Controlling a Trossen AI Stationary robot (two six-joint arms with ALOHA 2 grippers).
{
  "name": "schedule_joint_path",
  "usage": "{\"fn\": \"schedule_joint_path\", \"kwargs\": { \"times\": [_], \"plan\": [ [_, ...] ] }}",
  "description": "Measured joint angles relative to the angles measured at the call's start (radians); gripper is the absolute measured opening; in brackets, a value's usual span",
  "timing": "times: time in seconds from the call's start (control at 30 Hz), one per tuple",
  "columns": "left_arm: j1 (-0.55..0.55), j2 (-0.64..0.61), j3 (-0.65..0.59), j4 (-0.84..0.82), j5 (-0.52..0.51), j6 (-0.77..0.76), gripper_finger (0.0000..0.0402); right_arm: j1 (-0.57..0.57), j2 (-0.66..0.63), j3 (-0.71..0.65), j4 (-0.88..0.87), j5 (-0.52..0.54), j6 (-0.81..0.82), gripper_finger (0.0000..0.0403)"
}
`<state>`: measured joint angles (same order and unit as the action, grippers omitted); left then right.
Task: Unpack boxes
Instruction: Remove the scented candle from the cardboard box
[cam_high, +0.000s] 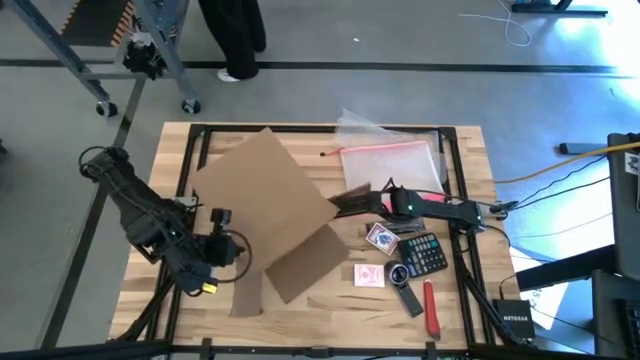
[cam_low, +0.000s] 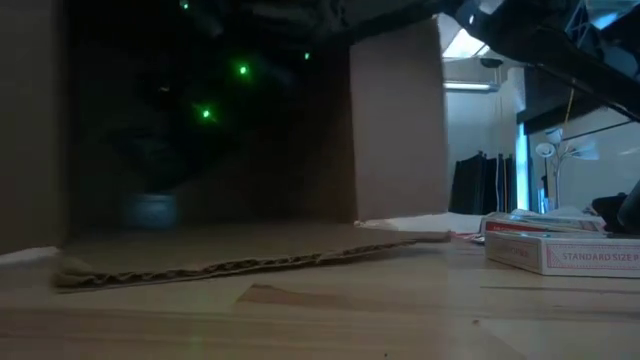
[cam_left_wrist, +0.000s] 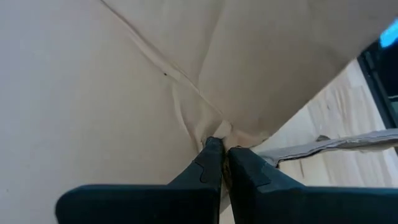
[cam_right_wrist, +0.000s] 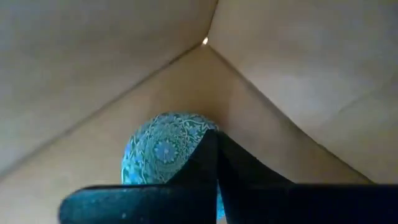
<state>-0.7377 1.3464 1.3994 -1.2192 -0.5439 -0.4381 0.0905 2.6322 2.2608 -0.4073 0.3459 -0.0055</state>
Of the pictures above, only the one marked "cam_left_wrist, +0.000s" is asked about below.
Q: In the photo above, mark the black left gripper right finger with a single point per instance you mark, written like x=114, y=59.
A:
x=295, y=205

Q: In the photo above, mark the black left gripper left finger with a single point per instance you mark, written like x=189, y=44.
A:
x=140, y=205

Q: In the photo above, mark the brown cardboard box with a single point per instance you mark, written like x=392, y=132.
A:
x=93, y=77

